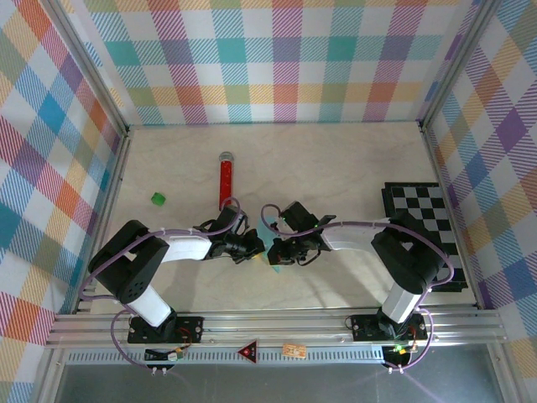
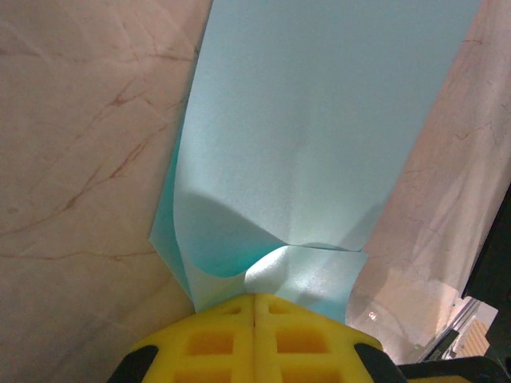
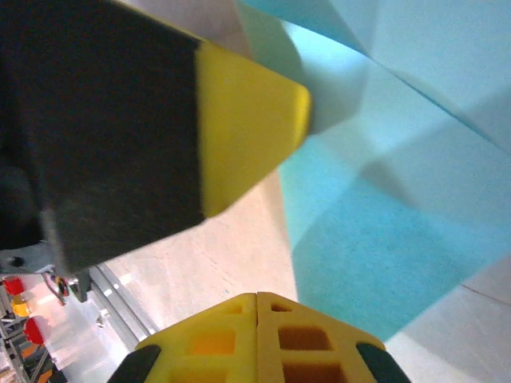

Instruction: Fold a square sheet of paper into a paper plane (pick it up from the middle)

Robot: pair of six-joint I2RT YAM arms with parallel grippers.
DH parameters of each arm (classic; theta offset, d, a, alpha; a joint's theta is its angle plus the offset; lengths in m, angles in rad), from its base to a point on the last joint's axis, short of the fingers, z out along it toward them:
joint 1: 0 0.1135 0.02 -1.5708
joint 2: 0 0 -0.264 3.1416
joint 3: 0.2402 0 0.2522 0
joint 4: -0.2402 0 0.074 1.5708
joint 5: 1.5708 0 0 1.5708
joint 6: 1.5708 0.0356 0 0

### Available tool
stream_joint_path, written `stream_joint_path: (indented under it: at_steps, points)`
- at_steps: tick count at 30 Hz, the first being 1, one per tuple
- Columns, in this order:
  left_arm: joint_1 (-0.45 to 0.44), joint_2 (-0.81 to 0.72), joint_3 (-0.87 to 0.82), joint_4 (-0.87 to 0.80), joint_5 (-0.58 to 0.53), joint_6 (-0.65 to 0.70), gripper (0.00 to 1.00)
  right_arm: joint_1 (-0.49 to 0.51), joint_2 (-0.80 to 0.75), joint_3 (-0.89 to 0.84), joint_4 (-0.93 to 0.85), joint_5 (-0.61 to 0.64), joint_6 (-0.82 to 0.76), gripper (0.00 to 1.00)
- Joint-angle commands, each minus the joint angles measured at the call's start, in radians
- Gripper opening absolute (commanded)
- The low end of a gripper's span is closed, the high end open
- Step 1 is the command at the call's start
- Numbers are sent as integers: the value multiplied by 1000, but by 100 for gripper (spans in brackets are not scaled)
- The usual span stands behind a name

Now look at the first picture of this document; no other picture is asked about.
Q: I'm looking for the light blue paper sheet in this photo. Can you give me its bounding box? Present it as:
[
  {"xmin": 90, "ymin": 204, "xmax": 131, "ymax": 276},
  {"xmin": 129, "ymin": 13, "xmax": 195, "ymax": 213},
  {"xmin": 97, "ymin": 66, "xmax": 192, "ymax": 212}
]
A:
[{"xmin": 253, "ymin": 220, "xmax": 283, "ymax": 275}]

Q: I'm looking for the red glitter tube silver cap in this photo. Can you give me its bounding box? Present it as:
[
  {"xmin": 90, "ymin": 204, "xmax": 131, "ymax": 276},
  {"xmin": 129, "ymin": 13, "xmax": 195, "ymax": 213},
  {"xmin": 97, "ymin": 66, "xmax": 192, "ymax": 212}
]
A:
[{"xmin": 217, "ymin": 151, "xmax": 236, "ymax": 211}]

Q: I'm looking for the red triangle warning sticker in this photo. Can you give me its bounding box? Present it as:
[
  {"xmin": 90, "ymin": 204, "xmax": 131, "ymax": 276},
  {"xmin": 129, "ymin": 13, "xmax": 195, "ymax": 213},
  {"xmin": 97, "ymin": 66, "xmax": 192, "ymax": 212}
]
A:
[{"xmin": 237, "ymin": 340, "xmax": 258, "ymax": 365}]

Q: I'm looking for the black white chessboard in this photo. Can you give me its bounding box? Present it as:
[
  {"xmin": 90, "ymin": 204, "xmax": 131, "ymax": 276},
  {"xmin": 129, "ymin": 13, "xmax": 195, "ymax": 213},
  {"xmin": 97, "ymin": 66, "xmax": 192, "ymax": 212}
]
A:
[{"xmin": 380, "ymin": 181, "xmax": 470, "ymax": 294}]

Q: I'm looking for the small controller board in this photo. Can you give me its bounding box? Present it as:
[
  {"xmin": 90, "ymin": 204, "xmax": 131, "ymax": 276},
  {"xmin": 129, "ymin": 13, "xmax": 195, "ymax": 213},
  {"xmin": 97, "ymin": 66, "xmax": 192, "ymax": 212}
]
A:
[
  {"xmin": 144, "ymin": 347, "xmax": 186, "ymax": 363},
  {"xmin": 383, "ymin": 343, "xmax": 414, "ymax": 366}
]

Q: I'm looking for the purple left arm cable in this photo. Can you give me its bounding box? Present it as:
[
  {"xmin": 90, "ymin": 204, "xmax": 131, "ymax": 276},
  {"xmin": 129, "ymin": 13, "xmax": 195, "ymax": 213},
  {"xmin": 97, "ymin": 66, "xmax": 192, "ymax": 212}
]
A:
[{"xmin": 81, "ymin": 196, "xmax": 247, "ymax": 373}]

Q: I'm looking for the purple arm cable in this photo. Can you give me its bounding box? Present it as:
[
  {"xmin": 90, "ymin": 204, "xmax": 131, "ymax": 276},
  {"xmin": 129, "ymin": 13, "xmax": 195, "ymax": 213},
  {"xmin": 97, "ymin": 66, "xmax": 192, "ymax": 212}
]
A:
[
  {"xmin": 261, "ymin": 203, "xmax": 455, "ymax": 374},
  {"xmin": 81, "ymin": 196, "xmax": 247, "ymax": 373}
]

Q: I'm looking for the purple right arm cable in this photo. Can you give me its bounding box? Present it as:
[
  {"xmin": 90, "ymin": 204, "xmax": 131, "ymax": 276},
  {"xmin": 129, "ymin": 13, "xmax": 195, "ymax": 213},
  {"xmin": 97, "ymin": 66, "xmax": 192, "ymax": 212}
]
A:
[{"xmin": 261, "ymin": 203, "xmax": 455, "ymax": 374}]

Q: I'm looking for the aluminium front rail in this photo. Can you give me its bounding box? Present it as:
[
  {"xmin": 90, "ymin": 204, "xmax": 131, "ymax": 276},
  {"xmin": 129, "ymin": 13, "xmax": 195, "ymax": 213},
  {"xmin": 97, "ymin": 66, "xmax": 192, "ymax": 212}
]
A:
[{"xmin": 45, "ymin": 308, "xmax": 507, "ymax": 349}]

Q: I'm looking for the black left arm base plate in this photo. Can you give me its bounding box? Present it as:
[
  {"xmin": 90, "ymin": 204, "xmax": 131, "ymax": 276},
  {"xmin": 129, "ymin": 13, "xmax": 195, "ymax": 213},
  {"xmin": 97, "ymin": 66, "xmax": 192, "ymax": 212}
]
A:
[{"xmin": 128, "ymin": 315, "xmax": 205, "ymax": 345}]

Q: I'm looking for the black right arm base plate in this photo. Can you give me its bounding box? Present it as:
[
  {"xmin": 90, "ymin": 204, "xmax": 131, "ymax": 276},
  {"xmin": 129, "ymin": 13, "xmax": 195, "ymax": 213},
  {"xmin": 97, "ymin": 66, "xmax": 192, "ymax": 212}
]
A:
[{"xmin": 350, "ymin": 313, "xmax": 429, "ymax": 342}]

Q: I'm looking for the slotted grey cable duct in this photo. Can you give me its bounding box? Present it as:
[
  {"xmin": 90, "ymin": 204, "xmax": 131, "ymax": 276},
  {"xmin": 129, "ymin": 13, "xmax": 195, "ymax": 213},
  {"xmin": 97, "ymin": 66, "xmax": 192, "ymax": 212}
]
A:
[{"xmin": 66, "ymin": 346, "xmax": 414, "ymax": 365}]

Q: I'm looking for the aluminium side rail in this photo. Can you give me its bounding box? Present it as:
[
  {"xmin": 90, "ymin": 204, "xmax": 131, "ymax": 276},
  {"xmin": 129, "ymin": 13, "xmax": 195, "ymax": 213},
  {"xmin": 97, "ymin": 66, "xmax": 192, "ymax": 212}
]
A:
[
  {"xmin": 419, "ymin": 121, "xmax": 483, "ymax": 311},
  {"xmin": 70, "ymin": 125, "xmax": 133, "ymax": 316}
]

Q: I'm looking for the aluminium frame post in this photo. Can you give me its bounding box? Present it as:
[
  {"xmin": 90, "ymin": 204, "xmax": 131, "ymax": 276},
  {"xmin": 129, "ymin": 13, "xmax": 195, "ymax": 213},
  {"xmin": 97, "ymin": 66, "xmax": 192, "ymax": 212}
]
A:
[
  {"xmin": 39, "ymin": 0, "xmax": 132, "ymax": 136},
  {"xmin": 419, "ymin": 0, "xmax": 503, "ymax": 127}
]

